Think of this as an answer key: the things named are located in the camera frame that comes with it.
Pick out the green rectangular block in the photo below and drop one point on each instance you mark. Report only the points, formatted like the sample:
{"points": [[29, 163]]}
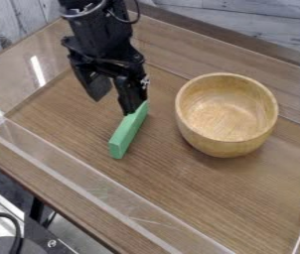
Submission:
{"points": [[127, 131]]}

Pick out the black chair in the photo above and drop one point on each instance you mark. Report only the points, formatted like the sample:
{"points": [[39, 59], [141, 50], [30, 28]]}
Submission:
{"points": [[31, 239]]}

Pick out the brown wooden bowl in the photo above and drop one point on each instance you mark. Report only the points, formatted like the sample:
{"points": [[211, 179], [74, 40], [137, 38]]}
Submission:
{"points": [[227, 113]]}

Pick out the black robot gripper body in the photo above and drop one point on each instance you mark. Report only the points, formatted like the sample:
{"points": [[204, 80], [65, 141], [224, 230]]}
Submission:
{"points": [[102, 41]]}

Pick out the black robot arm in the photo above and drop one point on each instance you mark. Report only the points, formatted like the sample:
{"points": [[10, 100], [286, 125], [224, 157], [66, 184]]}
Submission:
{"points": [[98, 4]]}

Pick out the black table leg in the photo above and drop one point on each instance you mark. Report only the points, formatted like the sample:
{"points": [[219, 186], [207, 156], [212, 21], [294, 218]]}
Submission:
{"points": [[37, 210]]}

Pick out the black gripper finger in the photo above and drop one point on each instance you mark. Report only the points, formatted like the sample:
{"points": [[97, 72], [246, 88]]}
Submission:
{"points": [[94, 78], [132, 93]]}

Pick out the clear acrylic tray wall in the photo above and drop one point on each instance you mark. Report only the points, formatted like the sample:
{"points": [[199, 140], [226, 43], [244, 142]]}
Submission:
{"points": [[168, 199]]}

